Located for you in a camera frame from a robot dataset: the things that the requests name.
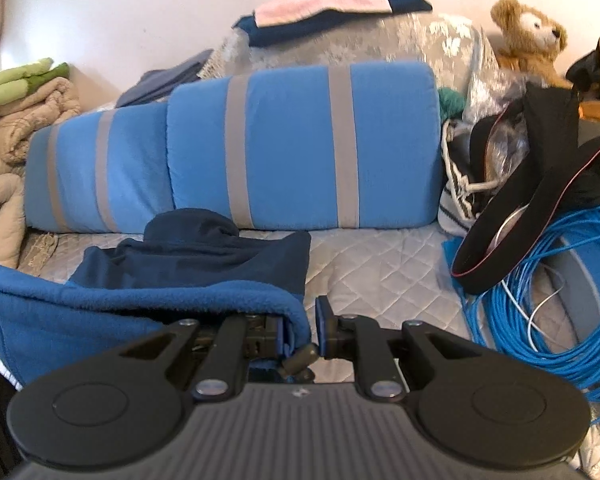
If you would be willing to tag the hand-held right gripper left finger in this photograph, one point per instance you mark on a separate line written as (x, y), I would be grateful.
(262, 340)

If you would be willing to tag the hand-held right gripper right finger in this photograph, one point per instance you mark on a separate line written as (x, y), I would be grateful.
(322, 325)

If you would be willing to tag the blue fleece jacket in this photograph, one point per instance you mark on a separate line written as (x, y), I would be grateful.
(130, 310)

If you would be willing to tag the grey quilted bedspread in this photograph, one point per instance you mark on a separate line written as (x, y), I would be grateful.
(380, 270)

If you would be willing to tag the blue grey-striped pillow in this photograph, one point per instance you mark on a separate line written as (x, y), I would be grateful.
(290, 145)
(135, 170)

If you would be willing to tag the teal cloth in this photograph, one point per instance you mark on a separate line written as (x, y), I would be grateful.
(451, 102)

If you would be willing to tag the grey-blue folded cloth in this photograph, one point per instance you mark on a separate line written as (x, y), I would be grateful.
(165, 80)

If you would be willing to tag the clear plastic bag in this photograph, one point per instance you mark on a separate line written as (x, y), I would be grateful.
(500, 100)

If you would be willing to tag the grey floral cushion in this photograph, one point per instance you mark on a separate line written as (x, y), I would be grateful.
(405, 40)

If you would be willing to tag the navy folded cloth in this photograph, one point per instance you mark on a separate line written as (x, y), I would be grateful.
(290, 27)

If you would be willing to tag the pink towel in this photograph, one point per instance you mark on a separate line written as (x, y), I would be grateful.
(320, 2)

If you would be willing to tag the beige comforter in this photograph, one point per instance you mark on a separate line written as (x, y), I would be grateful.
(15, 110)

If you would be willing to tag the brown teddy bear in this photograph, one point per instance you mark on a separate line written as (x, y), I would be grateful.
(530, 40)

